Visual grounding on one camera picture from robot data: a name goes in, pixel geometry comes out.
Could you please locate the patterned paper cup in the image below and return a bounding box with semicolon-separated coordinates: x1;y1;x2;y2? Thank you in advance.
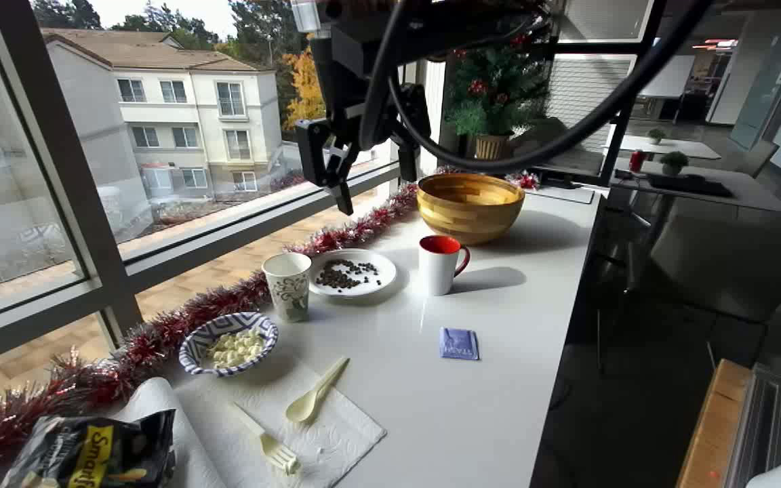
260;249;314;326

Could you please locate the red tinsel garland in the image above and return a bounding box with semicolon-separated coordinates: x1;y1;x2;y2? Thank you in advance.
0;182;424;480

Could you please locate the blue sachet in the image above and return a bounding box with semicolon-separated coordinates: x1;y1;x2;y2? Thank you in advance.
439;326;482;363

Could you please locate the black and yellow chip bag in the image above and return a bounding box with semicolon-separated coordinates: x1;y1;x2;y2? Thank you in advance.
0;406;180;488

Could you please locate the wooden bowl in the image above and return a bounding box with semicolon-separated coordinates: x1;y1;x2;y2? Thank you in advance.
414;171;530;249

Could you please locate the white mug with red inside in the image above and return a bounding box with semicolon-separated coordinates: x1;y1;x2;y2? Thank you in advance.
417;234;475;299

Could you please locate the white plate with dark food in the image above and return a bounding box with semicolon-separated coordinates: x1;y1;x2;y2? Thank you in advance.
307;246;402;302

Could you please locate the cream plastic fork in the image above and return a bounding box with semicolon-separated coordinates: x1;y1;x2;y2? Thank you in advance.
234;405;305;478

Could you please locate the small potted green plant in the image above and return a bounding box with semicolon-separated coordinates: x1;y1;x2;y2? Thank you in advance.
657;148;691;180

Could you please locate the blue patterned bowl with food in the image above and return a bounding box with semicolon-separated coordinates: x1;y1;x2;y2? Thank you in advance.
176;310;279;380

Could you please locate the white paper napkin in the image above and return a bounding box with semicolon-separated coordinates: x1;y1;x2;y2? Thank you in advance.
206;360;387;488

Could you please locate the cream plastic spoon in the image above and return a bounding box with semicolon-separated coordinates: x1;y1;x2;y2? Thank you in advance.
283;353;352;429

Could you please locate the black metal stand pole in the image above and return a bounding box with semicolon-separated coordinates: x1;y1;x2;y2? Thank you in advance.
599;0;669;188

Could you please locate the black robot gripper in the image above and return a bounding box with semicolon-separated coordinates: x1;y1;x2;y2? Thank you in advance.
294;0;435;220

